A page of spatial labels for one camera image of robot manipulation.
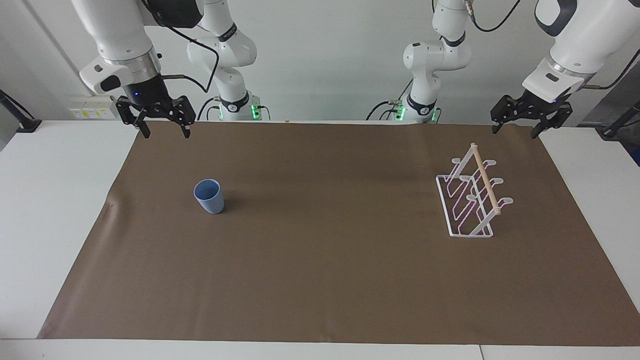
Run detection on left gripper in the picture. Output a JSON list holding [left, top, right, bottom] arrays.
[[489, 90, 574, 140]]

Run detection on black cable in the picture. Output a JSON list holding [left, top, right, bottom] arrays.
[[197, 96, 222, 121], [464, 0, 522, 34], [365, 79, 415, 121], [581, 46, 640, 91], [159, 22, 221, 95]]

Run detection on white wire cup holder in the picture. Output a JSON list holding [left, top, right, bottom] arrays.
[[435, 143, 515, 238]]

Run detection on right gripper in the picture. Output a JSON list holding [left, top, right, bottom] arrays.
[[115, 74, 196, 140]]

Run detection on black stand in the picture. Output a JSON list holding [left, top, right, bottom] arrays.
[[597, 100, 640, 141], [0, 89, 42, 134]]

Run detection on white wall socket strip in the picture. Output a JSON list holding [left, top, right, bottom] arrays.
[[68, 97, 124, 120]]

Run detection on blue cup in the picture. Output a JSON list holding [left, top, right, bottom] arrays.
[[193, 178, 225, 215]]

